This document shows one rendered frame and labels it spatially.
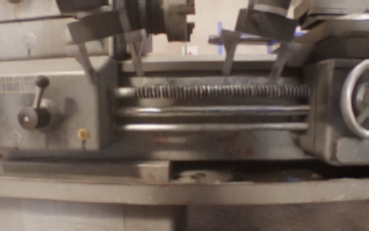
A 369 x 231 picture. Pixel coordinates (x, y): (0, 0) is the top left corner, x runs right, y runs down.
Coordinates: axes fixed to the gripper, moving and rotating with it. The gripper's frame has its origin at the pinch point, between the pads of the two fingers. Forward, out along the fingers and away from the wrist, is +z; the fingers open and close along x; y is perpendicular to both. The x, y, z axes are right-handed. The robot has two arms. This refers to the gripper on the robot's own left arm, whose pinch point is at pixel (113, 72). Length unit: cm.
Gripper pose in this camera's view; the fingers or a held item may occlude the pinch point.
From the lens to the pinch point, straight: 51.1
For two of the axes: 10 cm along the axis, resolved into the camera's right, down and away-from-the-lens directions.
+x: -9.8, 1.1, 1.7
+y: 1.0, -4.8, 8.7
